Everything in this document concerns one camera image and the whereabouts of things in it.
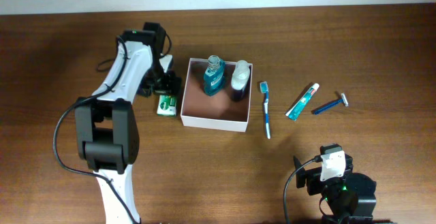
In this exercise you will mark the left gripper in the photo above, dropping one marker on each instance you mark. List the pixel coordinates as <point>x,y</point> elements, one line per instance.
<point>172,86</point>

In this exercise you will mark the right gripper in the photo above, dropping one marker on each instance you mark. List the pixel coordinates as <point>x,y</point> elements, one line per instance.
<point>314,178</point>

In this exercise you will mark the green soap box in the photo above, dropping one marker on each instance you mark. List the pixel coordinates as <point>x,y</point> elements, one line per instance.
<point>167,105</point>

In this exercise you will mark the teal toothpaste tube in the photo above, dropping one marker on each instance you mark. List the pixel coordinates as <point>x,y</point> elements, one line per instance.
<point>299,106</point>

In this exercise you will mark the teal mouthwash bottle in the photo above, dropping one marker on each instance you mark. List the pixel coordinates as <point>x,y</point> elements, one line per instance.
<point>214,79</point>

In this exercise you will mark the blue disposable razor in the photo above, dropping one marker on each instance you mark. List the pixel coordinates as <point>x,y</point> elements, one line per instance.
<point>342,100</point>

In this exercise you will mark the purple bottle with white cap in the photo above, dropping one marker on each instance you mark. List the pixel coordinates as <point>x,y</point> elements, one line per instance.
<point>239,81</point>

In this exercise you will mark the blue and white toothbrush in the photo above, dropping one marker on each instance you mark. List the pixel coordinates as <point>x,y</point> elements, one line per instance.
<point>264,90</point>

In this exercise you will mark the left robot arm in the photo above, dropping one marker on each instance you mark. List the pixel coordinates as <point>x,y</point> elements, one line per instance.
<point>107,132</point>

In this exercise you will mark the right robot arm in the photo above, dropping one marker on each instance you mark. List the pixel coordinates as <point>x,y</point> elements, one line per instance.
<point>350,196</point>

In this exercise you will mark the white open cardboard box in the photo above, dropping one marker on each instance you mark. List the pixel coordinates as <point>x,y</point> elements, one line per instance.
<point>219,111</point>

